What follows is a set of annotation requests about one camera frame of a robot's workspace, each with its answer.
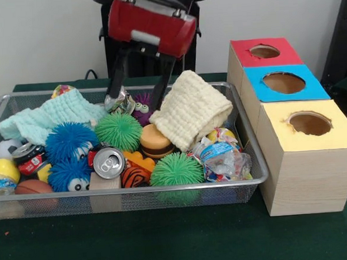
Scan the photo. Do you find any crushed clear plastic bottle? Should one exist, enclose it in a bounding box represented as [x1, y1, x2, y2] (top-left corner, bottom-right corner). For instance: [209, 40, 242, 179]
[191, 134, 253, 184]

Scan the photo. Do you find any green spiky ball with eye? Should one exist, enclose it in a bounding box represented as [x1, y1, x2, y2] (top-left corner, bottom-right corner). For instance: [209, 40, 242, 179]
[93, 110, 145, 155]

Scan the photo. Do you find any cream waffle cloth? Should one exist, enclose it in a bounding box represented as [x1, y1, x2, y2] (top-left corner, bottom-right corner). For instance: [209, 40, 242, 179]
[146, 67, 236, 154]

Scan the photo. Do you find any orange striped tiger plush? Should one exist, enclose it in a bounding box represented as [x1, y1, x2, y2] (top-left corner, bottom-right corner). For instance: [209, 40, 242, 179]
[119, 165, 153, 189]

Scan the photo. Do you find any small blue spiky toy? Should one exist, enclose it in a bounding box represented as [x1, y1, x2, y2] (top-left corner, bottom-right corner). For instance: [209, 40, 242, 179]
[47, 157, 94, 194]

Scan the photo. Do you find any wooden box with three holes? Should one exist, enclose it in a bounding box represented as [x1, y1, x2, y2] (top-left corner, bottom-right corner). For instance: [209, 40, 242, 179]
[224, 32, 347, 220]

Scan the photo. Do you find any mint green waffle cloth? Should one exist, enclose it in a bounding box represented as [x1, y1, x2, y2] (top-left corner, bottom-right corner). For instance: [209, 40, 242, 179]
[0, 86, 110, 149]

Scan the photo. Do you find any black upright panel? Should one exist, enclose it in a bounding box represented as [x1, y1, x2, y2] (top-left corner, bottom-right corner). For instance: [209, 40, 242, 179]
[315, 0, 347, 82]

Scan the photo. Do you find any crushed printed drink can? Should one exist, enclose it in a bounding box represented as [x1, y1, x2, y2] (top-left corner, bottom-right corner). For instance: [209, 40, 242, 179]
[104, 86, 136, 116]

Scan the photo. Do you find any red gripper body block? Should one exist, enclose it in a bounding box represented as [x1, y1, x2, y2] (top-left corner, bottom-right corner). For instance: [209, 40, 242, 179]
[105, 0, 200, 63]

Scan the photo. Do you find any large blue spiky toy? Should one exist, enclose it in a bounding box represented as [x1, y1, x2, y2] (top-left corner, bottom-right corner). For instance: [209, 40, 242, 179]
[45, 120, 101, 165]

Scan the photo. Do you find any black cable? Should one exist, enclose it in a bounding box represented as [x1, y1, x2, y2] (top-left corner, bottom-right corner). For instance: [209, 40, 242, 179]
[83, 68, 100, 81]

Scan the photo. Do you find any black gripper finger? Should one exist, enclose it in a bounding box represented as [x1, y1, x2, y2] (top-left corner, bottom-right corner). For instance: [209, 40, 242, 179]
[101, 46, 133, 104]
[148, 54, 181, 111]

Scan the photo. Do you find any silver mesh bin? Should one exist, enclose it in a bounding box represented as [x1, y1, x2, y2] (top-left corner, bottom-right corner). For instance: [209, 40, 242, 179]
[0, 76, 272, 220]

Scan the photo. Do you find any purple spiky monster toy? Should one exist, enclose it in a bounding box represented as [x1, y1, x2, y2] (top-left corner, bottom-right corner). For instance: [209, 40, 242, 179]
[131, 92, 159, 127]

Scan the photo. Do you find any plain green spiky ball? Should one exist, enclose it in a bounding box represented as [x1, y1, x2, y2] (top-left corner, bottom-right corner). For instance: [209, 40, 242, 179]
[148, 151, 206, 188]

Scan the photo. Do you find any dark green table cloth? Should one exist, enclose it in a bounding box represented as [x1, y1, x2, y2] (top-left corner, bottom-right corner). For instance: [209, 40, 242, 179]
[0, 64, 347, 260]

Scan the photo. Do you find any silver drink can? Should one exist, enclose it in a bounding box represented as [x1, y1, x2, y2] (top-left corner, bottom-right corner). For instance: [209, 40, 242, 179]
[91, 145, 129, 180]

